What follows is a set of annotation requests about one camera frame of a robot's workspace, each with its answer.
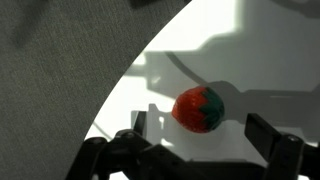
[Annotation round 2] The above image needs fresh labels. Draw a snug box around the red strawberry with green top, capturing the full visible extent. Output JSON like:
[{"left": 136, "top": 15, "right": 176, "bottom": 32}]
[{"left": 171, "top": 85, "right": 226, "bottom": 134}]

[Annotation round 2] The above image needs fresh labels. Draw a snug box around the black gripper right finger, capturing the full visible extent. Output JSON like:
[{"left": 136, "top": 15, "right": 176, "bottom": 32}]
[{"left": 244, "top": 112, "right": 320, "bottom": 180}]

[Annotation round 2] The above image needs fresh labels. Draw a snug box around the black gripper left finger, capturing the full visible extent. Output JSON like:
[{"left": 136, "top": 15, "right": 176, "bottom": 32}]
[{"left": 64, "top": 110, "right": 188, "bottom": 180}]

